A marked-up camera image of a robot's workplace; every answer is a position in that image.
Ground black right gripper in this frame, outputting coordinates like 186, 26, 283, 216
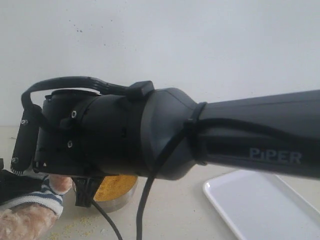
71, 175, 104, 207

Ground brown teddy bear striped shirt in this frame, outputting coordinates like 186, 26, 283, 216
0, 174, 73, 240

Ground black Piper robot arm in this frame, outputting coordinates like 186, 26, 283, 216
0, 76, 320, 207

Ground yellow millet grain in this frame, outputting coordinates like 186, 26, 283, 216
93, 175, 138, 202

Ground steel bowl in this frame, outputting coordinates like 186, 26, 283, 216
72, 184, 138, 214

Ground white rectangular plastic tray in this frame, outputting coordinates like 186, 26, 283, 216
203, 170, 320, 240

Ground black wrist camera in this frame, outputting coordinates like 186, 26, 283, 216
10, 110, 40, 176

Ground black cable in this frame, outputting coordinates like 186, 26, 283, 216
20, 76, 320, 240

